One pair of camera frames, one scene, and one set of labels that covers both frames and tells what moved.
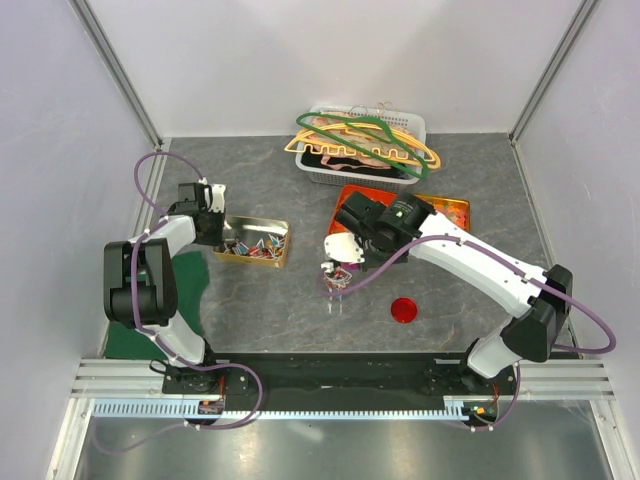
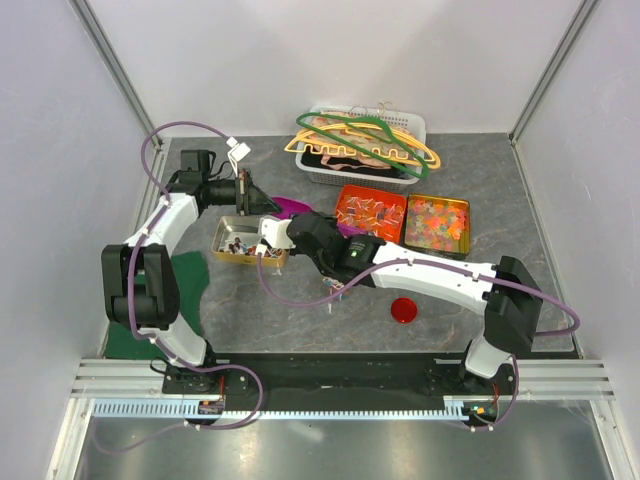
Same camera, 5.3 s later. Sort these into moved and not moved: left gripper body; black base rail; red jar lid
Moved: left gripper body
Not moved: black base rail; red jar lid
